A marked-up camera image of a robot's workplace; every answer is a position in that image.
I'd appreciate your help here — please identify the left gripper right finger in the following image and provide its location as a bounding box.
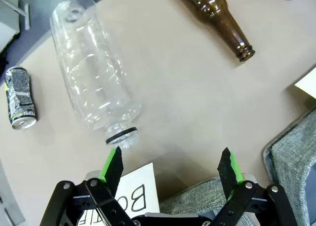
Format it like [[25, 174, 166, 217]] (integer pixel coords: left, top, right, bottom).
[[197, 147, 299, 226]]

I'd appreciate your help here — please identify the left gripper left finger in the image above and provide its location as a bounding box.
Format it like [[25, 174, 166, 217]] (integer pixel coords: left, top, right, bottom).
[[39, 146, 139, 226]]

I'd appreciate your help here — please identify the clear plastic bottle black ring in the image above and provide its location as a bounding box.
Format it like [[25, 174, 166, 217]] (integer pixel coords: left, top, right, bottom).
[[50, 0, 142, 150]]

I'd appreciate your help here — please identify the grey fabric bottle basket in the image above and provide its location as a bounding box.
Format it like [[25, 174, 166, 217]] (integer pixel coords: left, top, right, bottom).
[[158, 173, 262, 226]]

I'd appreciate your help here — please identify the grey fabric plastic basket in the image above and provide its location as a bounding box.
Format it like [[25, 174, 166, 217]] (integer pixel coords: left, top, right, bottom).
[[262, 107, 316, 226]]

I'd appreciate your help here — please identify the crushed black Pepsi can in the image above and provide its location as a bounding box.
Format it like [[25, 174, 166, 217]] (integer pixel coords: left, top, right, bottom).
[[4, 67, 38, 130]]

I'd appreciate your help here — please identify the white card reading BOTTLE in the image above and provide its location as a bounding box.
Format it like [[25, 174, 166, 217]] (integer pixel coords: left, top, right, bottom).
[[77, 162, 160, 226]]

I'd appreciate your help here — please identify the white card reading PLASTIC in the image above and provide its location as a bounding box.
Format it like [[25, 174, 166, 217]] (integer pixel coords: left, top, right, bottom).
[[293, 65, 316, 100]]

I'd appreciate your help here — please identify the brown glass beer bottle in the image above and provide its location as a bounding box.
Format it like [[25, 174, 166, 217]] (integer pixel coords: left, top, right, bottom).
[[176, 0, 256, 63]]

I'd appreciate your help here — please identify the grey metal bracket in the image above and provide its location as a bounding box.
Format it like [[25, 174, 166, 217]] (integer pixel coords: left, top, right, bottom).
[[0, 0, 31, 31]]

